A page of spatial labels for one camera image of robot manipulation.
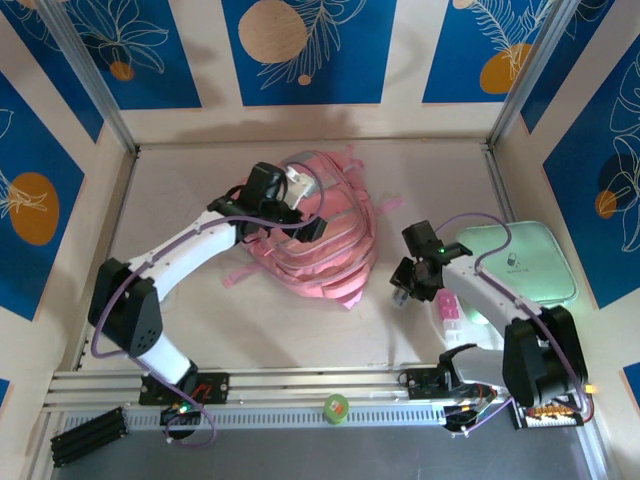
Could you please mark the clear plastic small case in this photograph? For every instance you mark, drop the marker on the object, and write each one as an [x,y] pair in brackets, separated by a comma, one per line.
[398,297]

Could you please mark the pink backpack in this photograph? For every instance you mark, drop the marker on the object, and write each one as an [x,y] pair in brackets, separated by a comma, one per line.
[340,250]

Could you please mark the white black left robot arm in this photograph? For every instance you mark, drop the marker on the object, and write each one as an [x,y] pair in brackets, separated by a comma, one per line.
[190,250]

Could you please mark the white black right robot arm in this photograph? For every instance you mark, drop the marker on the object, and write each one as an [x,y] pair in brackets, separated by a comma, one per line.
[480,290]

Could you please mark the pink white pill box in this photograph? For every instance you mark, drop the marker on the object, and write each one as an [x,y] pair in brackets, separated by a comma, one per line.
[450,312]

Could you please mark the mint green zip case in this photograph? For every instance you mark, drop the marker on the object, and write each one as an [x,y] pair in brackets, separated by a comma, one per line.
[540,260]

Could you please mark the green tape roll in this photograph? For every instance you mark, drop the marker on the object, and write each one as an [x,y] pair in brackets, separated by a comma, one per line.
[336,407]

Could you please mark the black power distribution board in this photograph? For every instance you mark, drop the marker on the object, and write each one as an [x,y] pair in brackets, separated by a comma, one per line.
[550,419]

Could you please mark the yellow power connector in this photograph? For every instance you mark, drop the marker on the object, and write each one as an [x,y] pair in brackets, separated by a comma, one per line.
[592,389]

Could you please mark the black extrusion block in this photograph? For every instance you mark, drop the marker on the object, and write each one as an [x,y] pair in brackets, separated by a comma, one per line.
[85,437]

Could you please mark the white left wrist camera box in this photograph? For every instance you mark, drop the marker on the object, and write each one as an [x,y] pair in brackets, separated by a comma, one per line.
[299,186]

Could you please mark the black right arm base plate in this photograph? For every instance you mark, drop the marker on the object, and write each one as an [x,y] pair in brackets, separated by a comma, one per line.
[417,382]

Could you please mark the aluminium mounting rail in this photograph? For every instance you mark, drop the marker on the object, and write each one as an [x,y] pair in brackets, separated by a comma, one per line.
[310,382]

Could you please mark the aluminium corner post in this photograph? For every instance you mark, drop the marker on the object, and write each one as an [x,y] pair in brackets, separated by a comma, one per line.
[89,75]
[532,75]

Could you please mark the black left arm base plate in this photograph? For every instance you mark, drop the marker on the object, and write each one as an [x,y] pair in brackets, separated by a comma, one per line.
[215,387]

